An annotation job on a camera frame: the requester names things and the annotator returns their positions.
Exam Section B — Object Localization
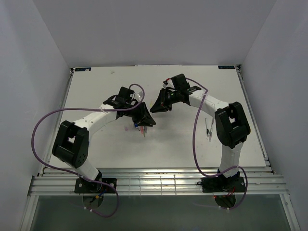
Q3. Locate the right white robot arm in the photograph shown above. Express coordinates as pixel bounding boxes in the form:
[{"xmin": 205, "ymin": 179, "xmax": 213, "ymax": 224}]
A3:
[{"xmin": 150, "ymin": 74, "xmax": 251, "ymax": 193}]

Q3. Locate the right blue corner label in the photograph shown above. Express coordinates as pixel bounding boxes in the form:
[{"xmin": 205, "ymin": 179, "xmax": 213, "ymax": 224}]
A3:
[{"xmin": 218, "ymin": 65, "xmax": 235, "ymax": 70}]

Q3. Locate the black pen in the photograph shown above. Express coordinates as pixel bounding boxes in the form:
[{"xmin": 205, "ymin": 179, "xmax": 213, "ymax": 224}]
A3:
[{"xmin": 205, "ymin": 118, "xmax": 210, "ymax": 137}]

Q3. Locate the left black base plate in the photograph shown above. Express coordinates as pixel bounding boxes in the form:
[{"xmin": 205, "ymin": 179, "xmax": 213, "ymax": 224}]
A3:
[{"xmin": 74, "ymin": 178, "xmax": 117, "ymax": 194}]

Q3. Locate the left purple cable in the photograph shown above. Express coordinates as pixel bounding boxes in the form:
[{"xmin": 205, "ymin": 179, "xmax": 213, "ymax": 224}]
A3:
[{"xmin": 31, "ymin": 83, "xmax": 145, "ymax": 218}]

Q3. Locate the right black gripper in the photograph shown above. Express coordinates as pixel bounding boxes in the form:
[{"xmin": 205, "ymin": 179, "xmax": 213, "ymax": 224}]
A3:
[{"xmin": 150, "ymin": 88, "xmax": 180, "ymax": 113}]

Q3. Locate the left blue corner label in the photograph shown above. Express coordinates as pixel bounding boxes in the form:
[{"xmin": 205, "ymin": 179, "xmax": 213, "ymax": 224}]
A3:
[{"xmin": 75, "ymin": 67, "xmax": 91, "ymax": 72}]

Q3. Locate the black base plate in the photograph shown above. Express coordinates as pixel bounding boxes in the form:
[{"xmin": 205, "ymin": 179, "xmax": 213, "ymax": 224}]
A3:
[
  {"xmin": 74, "ymin": 178, "xmax": 117, "ymax": 194},
  {"xmin": 197, "ymin": 177, "xmax": 246, "ymax": 193}
]

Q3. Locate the aluminium rail frame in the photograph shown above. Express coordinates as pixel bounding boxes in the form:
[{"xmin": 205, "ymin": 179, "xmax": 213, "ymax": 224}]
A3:
[{"xmin": 28, "ymin": 167, "xmax": 289, "ymax": 196}]

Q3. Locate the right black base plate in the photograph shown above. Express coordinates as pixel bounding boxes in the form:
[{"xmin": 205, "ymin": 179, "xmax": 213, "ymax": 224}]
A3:
[{"xmin": 197, "ymin": 177, "xmax": 246, "ymax": 193}]

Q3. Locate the blue corner label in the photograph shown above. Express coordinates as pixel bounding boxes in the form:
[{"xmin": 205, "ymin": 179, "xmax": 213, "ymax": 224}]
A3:
[
  {"xmin": 218, "ymin": 65, "xmax": 235, "ymax": 70},
  {"xmin": 75, "ymin": 67, "xmax": 91, "ymax": 72}
]

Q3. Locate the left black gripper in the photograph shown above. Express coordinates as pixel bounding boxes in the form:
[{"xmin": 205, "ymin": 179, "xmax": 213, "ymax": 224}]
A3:
[{"xmin": 125, "ymin": 102, "xmax": 156, "ymax": 128}]

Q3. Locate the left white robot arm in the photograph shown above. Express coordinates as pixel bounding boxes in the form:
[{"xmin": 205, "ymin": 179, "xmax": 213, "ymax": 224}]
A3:
[{"xmin": 52, "ymin": 87, "xmax": 156, "ymax": 192}]

